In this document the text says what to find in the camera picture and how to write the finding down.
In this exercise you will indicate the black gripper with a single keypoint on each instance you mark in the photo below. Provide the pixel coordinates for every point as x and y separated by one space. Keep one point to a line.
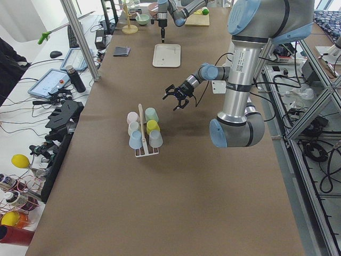
162 23
184 90

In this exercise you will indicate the green plastic cup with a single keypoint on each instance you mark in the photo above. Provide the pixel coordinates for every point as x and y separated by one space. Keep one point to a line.
151 114

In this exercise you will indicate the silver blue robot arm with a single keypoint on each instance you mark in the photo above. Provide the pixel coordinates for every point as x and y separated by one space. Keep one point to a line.
179 16
251 24

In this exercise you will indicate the cream plastic tray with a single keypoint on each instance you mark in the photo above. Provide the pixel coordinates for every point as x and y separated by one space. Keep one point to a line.
167 56

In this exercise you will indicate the wooden cup tree stand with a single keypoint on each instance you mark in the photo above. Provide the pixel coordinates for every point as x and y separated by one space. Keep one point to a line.
128 28

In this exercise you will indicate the yellow plastic cup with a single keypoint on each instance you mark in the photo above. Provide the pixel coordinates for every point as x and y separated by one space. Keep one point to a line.
152 125

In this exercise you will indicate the grey plastic cup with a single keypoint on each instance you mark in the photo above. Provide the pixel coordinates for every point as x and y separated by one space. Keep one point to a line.
155 139

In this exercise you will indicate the pink plastic cup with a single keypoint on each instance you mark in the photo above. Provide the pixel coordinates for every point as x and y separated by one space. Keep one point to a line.
132 117

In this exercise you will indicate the white plastic cup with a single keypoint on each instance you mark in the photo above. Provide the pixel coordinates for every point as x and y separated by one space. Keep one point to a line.
132 127

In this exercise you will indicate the blue plastic cup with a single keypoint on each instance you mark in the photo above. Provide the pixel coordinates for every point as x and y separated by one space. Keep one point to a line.
135 141

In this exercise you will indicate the green ceramic bowl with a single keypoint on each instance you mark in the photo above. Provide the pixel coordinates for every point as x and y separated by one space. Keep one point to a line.
142 19

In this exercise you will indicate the bamboo cutting board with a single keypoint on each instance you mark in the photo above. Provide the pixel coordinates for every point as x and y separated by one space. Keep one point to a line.
198 20

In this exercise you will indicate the folded grey cloth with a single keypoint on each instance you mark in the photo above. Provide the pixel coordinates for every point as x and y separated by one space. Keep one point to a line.
121 51

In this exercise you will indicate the upper teach pendant tablet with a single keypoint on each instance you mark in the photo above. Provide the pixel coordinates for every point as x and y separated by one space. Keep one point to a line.
74 58

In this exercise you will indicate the teach pendant tablet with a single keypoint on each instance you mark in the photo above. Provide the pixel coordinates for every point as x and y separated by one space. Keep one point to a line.
74 58
50 83

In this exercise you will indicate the black water bottle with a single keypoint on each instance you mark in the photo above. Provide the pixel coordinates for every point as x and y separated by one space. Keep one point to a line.
75 79

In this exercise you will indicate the black computer mouse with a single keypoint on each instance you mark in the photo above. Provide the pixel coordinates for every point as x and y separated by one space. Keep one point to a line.
55 54

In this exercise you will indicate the lower teach pendant tablet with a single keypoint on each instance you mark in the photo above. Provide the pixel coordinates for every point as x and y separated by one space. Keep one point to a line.
50 83

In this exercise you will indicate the white wire cup rack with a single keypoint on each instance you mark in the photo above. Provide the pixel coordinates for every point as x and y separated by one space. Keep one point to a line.
145 150

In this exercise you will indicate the aluminium frame post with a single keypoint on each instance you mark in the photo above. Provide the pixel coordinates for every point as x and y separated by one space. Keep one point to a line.
71 15

